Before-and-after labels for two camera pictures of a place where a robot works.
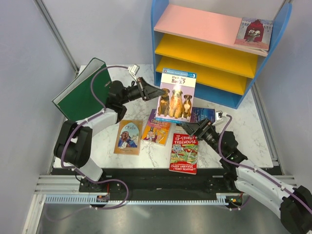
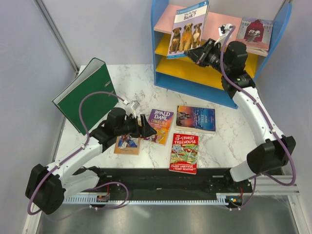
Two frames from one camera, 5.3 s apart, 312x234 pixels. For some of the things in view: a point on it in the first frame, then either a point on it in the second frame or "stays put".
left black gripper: (149, 91) -> (144, 131)
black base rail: (159, 184) stays put
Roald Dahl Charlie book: (156, 131) stays put
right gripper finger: (191, 127) -> (197, 54)
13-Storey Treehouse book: (184, 155) stays put
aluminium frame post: (58, 35) stays put
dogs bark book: (177, 104) -> (188, 29)
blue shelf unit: (202, 42) stays put
